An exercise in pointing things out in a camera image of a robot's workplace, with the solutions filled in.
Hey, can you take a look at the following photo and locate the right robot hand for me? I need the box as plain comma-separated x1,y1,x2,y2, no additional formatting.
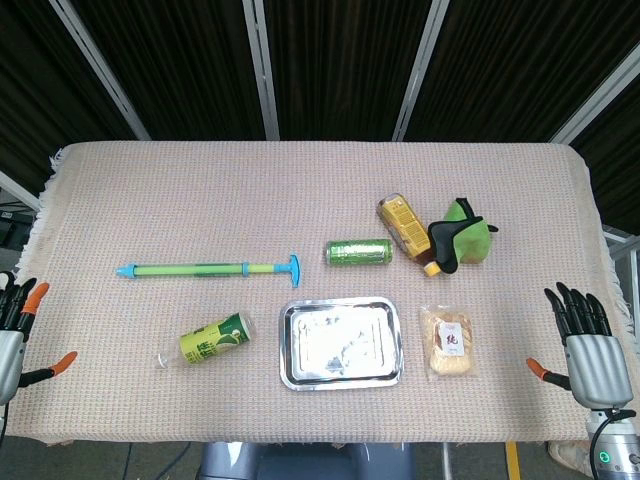
525,282,635,410

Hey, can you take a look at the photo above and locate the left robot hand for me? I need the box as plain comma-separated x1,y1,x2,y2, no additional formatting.
0,272,79,406

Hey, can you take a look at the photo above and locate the packaged bread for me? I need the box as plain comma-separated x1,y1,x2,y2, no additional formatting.
418,303,479,382

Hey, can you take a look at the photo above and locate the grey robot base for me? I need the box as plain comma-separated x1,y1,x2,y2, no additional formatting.
198,442,417,480

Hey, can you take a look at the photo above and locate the metal tray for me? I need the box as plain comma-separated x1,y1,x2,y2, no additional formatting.
278,296,405,392

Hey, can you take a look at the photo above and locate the green and black plush toy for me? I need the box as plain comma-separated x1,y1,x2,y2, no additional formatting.
427,197,500,275

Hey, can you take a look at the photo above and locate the clear bottle with green label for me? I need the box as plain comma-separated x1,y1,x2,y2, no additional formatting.
155,312,255,371

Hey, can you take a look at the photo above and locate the green and blue water pump toy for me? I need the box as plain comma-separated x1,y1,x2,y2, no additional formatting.
116,254,303,289

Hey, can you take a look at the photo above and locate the tea bottle with yellow label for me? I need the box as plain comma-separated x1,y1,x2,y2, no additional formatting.
376,192,444,278

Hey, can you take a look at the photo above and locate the pink woven tablecloth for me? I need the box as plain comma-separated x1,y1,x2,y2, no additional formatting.
17,140,634,447

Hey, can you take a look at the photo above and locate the green drink can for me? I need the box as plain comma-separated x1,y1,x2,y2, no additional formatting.
325,238,395,268

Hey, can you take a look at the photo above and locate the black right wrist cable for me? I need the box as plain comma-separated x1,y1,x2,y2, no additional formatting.
587,408,637,480

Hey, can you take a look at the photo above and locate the white aluminium post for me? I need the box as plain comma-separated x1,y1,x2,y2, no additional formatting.
391,0,450,142
242,0,281,141
548,53,640,145
48,0,152,142

